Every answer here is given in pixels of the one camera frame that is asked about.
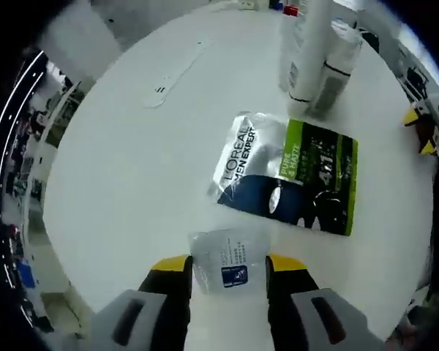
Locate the tall white skincare tube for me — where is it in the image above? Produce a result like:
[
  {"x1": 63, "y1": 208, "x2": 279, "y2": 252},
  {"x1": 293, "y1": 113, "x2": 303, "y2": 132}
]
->
[{"x1": 285, "y1": 0, "x2": 332, "y2": 115}]

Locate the white skincare bottle clear cap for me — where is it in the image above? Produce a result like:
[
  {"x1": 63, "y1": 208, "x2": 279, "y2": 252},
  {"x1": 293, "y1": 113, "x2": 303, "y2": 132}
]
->
[{"x1": 310, "y1": 16, "x2": 364, "y2": 118}]

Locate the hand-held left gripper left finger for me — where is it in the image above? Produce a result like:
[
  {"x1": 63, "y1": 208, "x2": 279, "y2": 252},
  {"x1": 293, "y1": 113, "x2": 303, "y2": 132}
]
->
[{"x1": 93, "y1": 254, "x2": 195, "y2": 351}]

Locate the small clear skincare sachet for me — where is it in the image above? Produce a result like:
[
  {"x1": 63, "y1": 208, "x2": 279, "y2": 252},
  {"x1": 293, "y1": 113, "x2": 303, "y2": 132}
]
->
[{"x1": 187, "y1": 227, "x2": 276, "y2": 295}]

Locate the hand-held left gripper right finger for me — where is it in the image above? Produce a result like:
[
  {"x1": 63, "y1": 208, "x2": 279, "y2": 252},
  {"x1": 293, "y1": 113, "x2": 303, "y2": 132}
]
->
[{"x1": 265, "y1": 253, "x2": 386, "y2": 351}]

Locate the green silver skincare sachet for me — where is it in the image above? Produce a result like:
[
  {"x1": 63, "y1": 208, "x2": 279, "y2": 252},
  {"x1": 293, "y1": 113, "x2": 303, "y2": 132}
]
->
[{"x1": 206, "y1": 110, "x2": 360, "y2": 238}]

